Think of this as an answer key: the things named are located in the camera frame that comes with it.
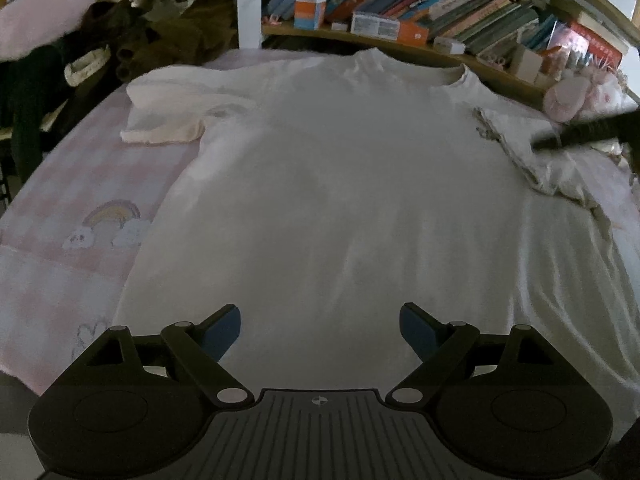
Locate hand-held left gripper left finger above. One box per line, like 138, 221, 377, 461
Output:
82, 304, 253, 406

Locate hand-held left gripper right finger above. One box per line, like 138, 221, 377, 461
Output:
386, 302, 556, 406

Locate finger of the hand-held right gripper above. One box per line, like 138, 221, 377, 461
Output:
532, 109, 640, 152

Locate white printed t-shirt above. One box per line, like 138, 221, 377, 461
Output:
112, 47, 640, 441

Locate cream pink plush toy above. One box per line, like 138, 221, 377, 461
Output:
575, 66, 638, 112

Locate red box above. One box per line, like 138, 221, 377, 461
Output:
565, 20, 627, 70

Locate white storage box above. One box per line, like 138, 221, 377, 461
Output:
510, 42, 545, 83

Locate pink checked printed mat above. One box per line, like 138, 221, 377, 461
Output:
0, 50, 640, 396

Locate flat white orange box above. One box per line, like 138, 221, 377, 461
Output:
350, 10, 431, 47

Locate black cloth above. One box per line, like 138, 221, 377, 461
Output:
0, 45, 68, 191

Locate dark brown cloth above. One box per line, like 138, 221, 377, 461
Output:
65, 0, 237, 111

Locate white bookshelf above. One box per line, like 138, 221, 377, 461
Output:
236, 0, 640, 108

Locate pink fluffy cushion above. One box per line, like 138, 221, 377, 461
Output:
0, 0, 98, 61

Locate cream woven strap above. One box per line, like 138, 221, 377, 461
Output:
64, 45, 112, 87

